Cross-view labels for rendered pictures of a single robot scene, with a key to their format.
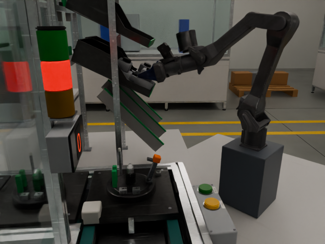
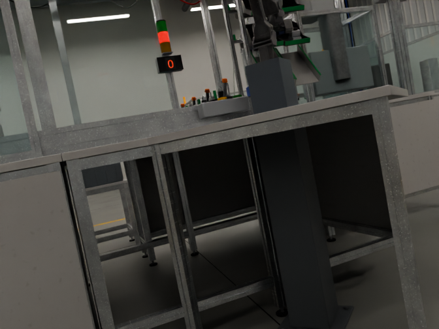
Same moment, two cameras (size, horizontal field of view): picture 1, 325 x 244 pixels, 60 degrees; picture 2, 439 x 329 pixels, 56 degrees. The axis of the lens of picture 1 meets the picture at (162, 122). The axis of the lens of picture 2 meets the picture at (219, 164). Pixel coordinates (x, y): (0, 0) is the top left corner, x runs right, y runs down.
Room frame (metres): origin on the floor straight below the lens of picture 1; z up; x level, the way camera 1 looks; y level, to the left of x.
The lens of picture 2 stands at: (0.16, -1.81, 0.79)
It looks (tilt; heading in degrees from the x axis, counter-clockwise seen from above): 3 degrees down; 76
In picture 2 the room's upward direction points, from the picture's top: 11 degrees counter-clockwise
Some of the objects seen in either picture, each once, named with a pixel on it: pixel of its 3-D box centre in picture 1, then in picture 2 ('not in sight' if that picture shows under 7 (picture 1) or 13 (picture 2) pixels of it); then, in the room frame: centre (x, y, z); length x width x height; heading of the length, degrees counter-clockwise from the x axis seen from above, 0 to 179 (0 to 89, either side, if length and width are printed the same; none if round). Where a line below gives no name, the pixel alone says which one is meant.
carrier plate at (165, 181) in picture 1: (131, 191); not in sight; (0.70, 0.09, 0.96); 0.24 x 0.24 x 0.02; 6
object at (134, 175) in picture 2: not in sight; (262, 176); (1.32, 1.48, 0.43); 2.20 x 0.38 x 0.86; 6
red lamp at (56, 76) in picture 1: (56, 74); (163, 38); (0.50, 0.19, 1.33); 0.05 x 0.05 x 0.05
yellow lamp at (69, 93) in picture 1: (59, 101); (165, 47); (0.50, 0.19, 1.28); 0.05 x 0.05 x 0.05
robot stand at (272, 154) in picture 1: (249, 173); (272, 88); (0.81, -0.28, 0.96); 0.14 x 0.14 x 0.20; 47
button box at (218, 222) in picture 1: (211, 214); (223, 107); (0.64, -0.13, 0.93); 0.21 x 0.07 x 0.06; 6
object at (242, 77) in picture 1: (261, 83); not in sight; (5.94, -2.12, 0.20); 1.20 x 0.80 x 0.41; 92
